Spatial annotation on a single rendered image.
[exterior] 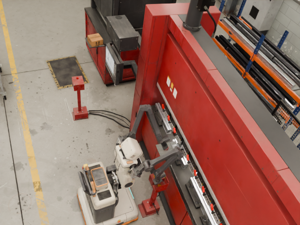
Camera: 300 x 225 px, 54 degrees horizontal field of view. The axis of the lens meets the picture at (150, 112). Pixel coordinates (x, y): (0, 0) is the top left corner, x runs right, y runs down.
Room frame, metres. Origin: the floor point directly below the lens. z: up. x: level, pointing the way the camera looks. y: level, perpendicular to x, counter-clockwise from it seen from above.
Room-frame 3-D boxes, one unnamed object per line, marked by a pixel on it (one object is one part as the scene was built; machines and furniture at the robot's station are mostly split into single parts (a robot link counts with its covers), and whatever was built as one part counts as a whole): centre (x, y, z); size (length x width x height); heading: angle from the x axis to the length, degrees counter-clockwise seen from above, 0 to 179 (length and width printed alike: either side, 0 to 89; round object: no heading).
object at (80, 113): (3.28, 1.18, 0.41); 0.25 x 0.20 x 0.83; 117
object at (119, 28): (3.16, 0.54, 1.53); 0.51 x 0.25 x 0.85; 31
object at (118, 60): (3.07, 0.59, 1.42); 0.45 x 0.12 x 0.36; 31
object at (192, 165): (1.91, -0.60, 1.19); 0.15 x 0.09 x 0.17; 27
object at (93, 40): (4.08, 1.14, 1.04); 0.30 x 0.26 x 0.12; 32
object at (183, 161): (2.20, -0.46, 0.92); 0.39 x 0.06 x 0.10; 27
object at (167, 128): (2.74, -0.19, 0.92); 0.50 x 0.06 x 0.10; 27
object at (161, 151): (2.18, -0.30, 1.00); 0.26 x 0.18 x 0.01; 117
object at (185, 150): (2.09, -0.51, 1.19); 0.15 x 0.09 x 0.17; 27
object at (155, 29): (3.20, -0.15, 1.15); 0.85 x 0.25 x 2.30; 117
